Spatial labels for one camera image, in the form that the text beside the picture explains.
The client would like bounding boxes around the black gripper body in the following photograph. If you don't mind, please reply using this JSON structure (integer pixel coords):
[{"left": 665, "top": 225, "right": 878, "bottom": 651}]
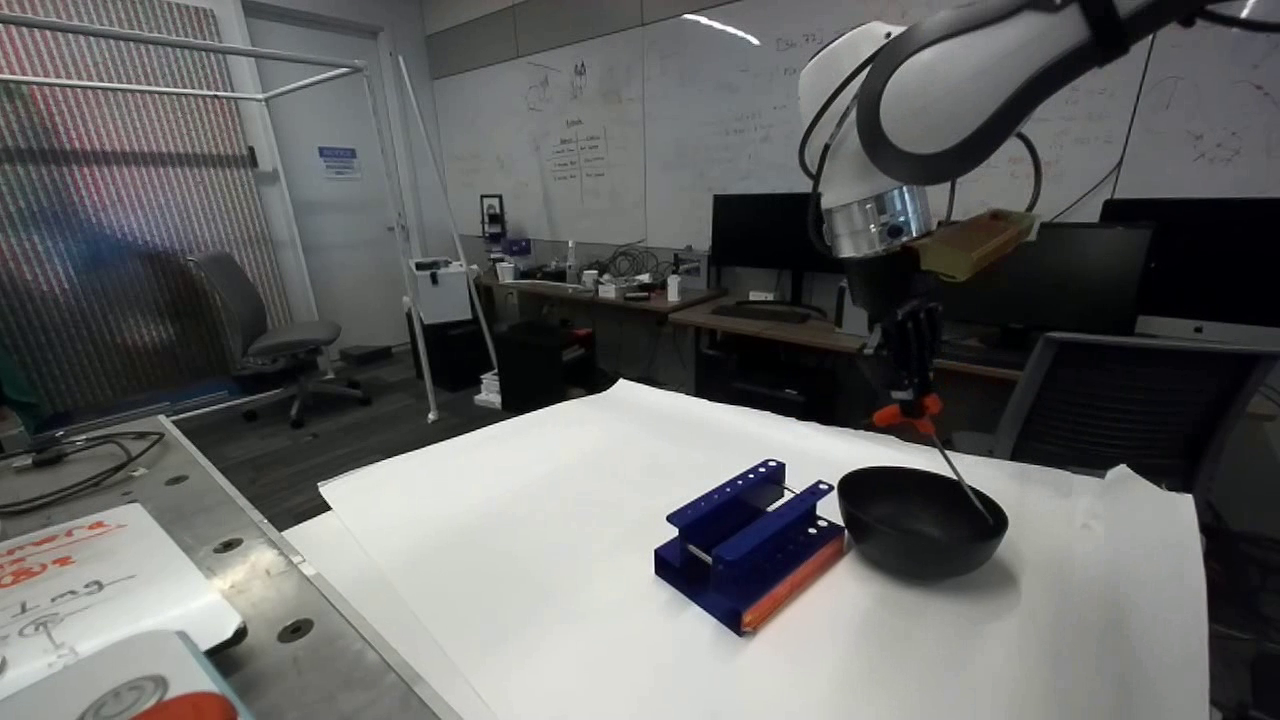
[{"left": 851, "top": 243, "right": 949, "bottom": 366}]

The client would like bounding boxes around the metal tool with orange handle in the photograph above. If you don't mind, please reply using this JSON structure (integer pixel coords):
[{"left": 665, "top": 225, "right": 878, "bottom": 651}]
[{"left": 867, "top": 389, "right": 1002, "bottom": 527}]

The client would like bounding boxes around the dark round bowl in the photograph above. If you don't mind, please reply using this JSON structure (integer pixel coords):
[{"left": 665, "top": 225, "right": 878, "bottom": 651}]
[{"left": 832, "top": 460, "right": 1013, "bottom": 587}]

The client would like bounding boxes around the tan wooden board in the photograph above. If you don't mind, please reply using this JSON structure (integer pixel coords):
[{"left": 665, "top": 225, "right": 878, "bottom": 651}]
[{"left": 918, "top": 204, "right": 1045, "bottom": 290}]

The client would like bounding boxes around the brown wooden desk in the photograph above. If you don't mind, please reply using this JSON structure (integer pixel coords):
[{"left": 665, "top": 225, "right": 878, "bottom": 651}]
[{"left": 665, "top": 298, "right": 873, "bottom": 362}]

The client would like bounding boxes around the small black computer monitor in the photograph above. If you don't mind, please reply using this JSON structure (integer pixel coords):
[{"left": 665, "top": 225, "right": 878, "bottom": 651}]
[{"left": 705, "top": 189, "right": 832, "bottom": 271}]

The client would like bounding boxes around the grey mesh office chair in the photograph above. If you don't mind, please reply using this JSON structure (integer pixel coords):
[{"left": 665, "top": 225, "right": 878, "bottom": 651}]
[{"left": 989, "top": 328, "right": 1280, "bottom": 502}]

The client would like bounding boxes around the blue rack with orange edge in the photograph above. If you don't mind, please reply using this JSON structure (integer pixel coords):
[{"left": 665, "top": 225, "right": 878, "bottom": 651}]
[{"left": 647, "top": 455, "right": 851, "bottom": 640}]

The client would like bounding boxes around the large black computer monitor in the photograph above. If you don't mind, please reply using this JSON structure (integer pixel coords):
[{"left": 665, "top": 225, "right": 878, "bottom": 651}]
[{"left": 1095, "top": 192, "right": 1280, "bottom": 338}]

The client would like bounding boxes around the cluttered wooden desk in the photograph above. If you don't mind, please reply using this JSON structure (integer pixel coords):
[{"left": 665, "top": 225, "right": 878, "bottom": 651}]
[{"left": 482, "top": 269, "right": 729, "bottom": 328}]

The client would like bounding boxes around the ceiling light strip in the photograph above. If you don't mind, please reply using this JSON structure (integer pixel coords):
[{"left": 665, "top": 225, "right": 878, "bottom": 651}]
[{"left": 679, "top": 8, "right": 769, "bottom": 54}]

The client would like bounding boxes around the white paper table cover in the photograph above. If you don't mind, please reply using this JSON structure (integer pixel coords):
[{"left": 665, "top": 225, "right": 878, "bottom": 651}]
[{"left": 280, "top": 377, "right": 1216, "bottom": 720}]

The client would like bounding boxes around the white box cabinet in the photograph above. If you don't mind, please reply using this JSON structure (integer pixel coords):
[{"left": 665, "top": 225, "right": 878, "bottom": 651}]
[{"left": 410, "top": 252, "right": 484, "bottom": 328}]

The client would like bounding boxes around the blue door sign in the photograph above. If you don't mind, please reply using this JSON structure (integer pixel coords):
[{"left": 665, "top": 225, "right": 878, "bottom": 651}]
[{"left": 316, "top": 139, "right": 365, "bottom": 182}]

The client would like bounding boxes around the dark swivel office chair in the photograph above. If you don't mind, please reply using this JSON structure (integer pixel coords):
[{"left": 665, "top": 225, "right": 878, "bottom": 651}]
[{"left": 180, "top": 247, "right": 379, "bottom": 433}]

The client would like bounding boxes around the white sheet with orange writing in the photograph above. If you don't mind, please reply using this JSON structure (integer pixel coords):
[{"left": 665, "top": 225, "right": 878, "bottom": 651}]
[{"left": 0, "top": 502, "right": 250, "bottom": 705}]

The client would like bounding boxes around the booklet with red circle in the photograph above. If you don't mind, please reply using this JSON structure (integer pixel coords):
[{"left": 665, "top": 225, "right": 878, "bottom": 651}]
[{"left": 0, "top": 627, "right": 262, "bottom": 720}]

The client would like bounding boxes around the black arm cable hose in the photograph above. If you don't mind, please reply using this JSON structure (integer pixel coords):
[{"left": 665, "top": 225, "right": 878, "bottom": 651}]
[{"left": 798, "top": 0, "right": 1280, "bottom": 232}]

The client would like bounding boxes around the black wall phone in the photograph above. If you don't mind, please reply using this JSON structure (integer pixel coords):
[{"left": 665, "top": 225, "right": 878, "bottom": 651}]
[{"left": 477, "top": 189, "right": 511, "bottom": 247}]

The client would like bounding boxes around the wire mesh partition panel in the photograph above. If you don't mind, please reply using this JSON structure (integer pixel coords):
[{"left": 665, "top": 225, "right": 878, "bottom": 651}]
[{"left": 0, "top": 0, "right": 297, "bottom": 433}]

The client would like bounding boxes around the black loose cable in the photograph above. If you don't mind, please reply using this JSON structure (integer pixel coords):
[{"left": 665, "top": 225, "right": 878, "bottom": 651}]
[{"left": 0, "top": 426, "right": 170, "bottom": 524}]

